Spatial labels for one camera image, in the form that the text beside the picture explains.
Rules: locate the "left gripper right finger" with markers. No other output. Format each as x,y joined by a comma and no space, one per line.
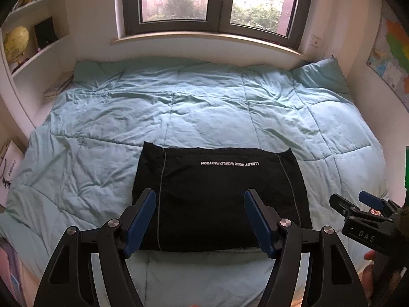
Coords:
332,279

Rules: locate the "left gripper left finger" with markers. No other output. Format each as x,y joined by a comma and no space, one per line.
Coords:
68,279

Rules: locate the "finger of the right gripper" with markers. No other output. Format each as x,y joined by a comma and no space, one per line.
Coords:
379,204
351,212

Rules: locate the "black hooded jacket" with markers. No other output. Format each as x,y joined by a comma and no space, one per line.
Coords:
200,195

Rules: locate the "person's right hand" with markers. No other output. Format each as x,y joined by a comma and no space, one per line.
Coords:
367,274

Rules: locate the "light teal duvet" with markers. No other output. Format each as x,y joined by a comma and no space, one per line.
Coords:
80,165

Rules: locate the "light teal pillow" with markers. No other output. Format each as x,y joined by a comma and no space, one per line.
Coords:
325,74

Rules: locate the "white poster with drawing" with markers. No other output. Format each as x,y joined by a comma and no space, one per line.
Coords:
11,158

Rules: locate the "stack of books by bed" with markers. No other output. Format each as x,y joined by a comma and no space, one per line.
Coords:
58,86

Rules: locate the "grey framed window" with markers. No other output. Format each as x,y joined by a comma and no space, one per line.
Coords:
280,22

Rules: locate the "yellow globe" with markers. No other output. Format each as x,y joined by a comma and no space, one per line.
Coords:
16,43

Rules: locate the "black box on shelf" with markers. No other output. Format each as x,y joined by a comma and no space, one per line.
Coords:
45,33

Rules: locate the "colourful wall map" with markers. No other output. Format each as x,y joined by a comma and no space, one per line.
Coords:
389,54

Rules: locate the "white wall socket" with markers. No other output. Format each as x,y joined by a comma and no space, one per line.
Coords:
315,41

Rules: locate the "white wall shelf unit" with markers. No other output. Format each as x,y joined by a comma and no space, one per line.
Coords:
23,82

